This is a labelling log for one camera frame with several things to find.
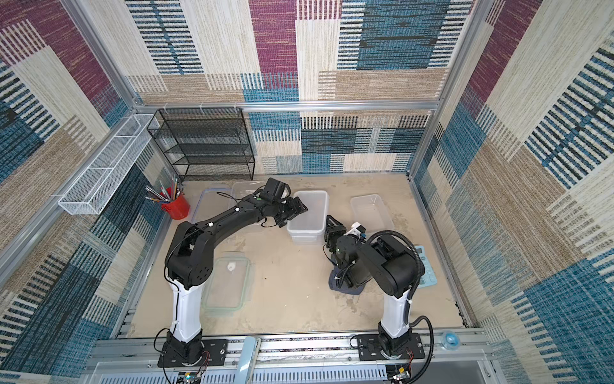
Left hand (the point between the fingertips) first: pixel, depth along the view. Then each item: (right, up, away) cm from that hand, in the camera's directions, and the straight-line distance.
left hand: (305, 216), depth 95 cm
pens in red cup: (-59, +8, +6) cm, 60 cm away
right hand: (+7, 0, -3) cm, 8 cm away
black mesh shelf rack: (-46, +32, +16) cm, 58 cm away
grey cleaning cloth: (+10, -23, -12) cm, 27 cm away
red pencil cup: (-54, +2, +6) cm, 54 cm away
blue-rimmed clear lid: (-44, +5, +19) cm, 48 cm away
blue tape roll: (+45, -37, -19) cm, 62 cm away
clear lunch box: (+1, -3, -6) cm, 7 cm away
